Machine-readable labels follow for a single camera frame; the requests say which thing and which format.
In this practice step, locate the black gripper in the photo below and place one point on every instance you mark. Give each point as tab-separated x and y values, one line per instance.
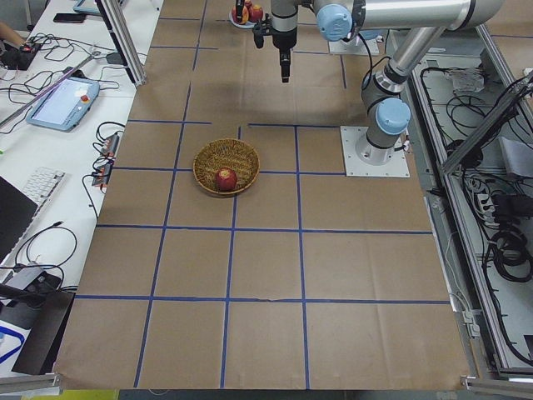
284	40

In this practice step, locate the light blue plate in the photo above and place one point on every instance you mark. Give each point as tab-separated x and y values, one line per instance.
248	25

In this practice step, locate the red apple plate back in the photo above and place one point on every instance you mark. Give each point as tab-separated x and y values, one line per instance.
255	13

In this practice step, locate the red apple plate front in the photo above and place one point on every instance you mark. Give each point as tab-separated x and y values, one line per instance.
240	18

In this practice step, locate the woven wicker basket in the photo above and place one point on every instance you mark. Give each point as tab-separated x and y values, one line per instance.
230	154

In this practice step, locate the dark red apple in basket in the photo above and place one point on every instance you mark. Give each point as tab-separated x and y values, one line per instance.
226	180

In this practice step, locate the blue teach pendant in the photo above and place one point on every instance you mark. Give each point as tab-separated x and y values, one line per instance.
66	105

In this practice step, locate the white keyboard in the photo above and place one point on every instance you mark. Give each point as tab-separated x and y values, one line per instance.
41	186

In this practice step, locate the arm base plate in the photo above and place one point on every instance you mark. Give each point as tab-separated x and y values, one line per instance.
356	46
395	166

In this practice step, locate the aluminium frame post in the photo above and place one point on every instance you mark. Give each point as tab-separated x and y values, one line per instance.
116	25

